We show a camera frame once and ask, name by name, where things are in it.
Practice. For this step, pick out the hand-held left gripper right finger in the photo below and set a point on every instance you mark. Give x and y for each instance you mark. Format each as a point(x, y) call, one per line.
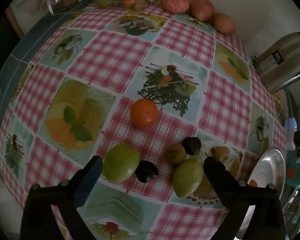
point(212, 172)

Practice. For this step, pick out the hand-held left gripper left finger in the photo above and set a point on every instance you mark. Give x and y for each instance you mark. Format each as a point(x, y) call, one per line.
point(90, 177)

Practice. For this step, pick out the yellow-brown kiwi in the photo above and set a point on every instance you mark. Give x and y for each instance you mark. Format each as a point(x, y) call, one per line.
point(222, 153)

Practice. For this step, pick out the green apple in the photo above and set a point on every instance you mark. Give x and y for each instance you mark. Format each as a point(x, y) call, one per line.
point(121, 163)
point(187, 177)

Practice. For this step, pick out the dark plum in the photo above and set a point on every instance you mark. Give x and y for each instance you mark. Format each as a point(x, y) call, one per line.
point(146, 172)
point(192, 146)

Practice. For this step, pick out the round metal plate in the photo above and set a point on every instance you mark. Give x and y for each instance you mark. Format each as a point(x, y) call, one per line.
point(272, 165)

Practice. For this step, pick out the orange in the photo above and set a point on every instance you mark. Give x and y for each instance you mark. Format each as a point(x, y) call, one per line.
point(143, 112)
point(253, 183)

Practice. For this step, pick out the brown kiwi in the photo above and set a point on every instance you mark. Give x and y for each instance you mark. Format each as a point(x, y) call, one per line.
point(174, 153)

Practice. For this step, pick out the teal and orange object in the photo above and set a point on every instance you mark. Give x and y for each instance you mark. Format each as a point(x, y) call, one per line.
point(295, 172)

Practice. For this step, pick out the white box device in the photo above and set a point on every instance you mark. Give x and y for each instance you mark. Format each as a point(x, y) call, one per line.
point(291, 125)

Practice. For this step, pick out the checkered printed tablecloth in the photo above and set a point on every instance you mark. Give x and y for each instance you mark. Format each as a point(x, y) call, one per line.
point(102, 55)

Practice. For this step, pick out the steel thermos jug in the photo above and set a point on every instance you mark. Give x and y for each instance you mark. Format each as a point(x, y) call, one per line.
point(280, 62)

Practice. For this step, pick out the red apple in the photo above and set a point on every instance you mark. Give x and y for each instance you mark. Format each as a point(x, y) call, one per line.
point(224, 23)
point(202, 9)

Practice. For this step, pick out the pink-red apple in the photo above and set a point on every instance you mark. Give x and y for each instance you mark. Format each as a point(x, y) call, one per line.
point(175, 2)

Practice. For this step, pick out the small tangerine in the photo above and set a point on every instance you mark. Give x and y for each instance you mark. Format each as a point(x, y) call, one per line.
point(128, 2)

